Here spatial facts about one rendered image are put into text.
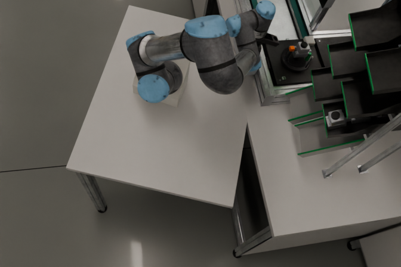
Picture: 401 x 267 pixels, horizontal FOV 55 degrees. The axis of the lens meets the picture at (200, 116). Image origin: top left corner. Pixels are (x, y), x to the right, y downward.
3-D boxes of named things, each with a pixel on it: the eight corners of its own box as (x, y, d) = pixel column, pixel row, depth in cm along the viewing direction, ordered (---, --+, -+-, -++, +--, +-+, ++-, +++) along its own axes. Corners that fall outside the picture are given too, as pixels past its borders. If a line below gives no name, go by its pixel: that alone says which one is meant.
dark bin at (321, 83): (314, 102, 145) (313, 92, 139) (310, 73, 151) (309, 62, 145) (396, 90, 137) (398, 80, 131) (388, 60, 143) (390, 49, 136)
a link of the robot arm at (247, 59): (240, 103, 109) (269, 64, 152) (230, 67, 106) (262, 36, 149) (203, 111, 114) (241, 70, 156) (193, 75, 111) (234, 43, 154)
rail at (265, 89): (260, 106, 179) (267, 95, 170) (224, -33, 216) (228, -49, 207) (271, 105, 180) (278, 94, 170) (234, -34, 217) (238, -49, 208)
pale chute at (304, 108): (292, 124, 162) (287, 121, 159) (289, 97, 168) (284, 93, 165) (360, 106, 147) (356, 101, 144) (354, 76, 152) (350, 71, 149)
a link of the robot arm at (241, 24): (238, 46, 143) (263, 37, 146) (230, 16, 140) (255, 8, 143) (229, 46, 150) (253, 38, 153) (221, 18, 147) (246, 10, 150)
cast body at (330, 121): (328, 130, 139) (327, 122, 133) (325, 119, 141) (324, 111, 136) (352, 124, 137) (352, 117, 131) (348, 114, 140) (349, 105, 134)
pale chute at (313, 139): (302, 158, 156) (297, 155, 153) (299, 128, 162) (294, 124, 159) (374, 142, 140) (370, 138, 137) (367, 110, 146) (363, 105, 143)
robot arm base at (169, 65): (146, 90, 168) (139, 96, 159) (150, 56, 163) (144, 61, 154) (180, 96, 167) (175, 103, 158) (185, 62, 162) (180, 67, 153)
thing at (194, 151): (67, 170, 159) (65, 167, 156) (129, 8, 200) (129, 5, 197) (231, 208, 160) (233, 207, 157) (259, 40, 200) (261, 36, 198)
